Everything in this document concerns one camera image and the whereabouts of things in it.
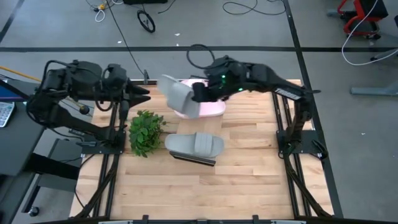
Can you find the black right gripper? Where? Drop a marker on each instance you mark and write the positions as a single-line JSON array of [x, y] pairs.
[[228, 77]]

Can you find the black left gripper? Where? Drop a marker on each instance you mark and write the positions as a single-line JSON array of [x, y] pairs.
[[116, 84]]

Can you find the pink slide sandal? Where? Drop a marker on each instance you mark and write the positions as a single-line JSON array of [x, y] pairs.
[[192, 81], [211, 109]]

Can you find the grey slide sandal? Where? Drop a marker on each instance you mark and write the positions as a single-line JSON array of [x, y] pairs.
[[192, 144], [180, 96]]

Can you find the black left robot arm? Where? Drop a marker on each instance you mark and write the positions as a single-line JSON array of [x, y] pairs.
[[62, 113]]

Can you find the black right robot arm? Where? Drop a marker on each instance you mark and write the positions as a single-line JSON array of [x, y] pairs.
[[289, 90]]

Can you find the green leafy plant black pot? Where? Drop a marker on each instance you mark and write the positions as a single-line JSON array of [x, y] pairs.
[[144, 133]]

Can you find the wooden box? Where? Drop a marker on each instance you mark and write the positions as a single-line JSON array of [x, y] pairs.
[[202, 126]]

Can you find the black round knob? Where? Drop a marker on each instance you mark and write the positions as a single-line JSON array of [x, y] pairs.
[[84, 109]]

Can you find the black desk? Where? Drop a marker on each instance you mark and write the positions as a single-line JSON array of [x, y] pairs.
[[18, 146]]

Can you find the black monitor blue screen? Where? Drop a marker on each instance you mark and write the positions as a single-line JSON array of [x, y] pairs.
[[7, 93]]

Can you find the grey calculator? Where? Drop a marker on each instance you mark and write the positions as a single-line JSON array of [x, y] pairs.
[[6, 113]]

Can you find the grey table leg base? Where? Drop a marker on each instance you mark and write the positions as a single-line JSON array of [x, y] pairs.
[[373, 91]]

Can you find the black caster wheel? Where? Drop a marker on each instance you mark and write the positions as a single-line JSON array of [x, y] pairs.
[[33, 211]]

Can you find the red and black cart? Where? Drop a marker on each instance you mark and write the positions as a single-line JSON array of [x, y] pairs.
[[374, 7]]

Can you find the black aluminium table frame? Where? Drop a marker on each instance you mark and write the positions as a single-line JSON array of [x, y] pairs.
[[292, 193]]

